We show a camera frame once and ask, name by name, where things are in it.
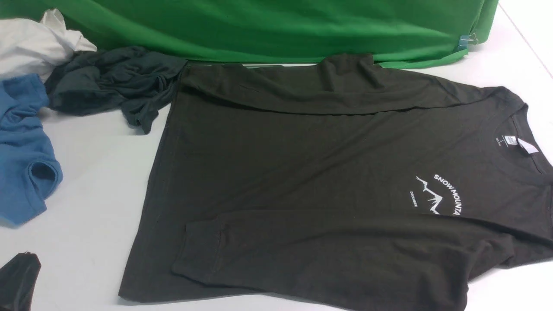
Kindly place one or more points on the blue t-shirt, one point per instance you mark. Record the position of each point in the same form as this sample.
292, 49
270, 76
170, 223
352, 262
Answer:
29, 171

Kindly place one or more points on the blue binder clip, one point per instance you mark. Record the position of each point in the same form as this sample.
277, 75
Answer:
466, 41

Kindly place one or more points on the green backdrop cloth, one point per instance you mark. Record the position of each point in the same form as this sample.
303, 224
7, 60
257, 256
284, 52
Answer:
402, 34

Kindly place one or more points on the dark gray long-sleeve top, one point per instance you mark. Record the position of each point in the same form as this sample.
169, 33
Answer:
342, 183

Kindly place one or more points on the dark slate crumpled garment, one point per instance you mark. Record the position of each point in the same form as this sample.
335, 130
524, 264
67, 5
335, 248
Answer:
134, 80

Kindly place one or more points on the white crumpled garment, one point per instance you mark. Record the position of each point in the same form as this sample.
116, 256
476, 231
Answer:
27, 46

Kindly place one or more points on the black cloth at corner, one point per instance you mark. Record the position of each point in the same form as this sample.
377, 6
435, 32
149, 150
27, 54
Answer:
17, 282

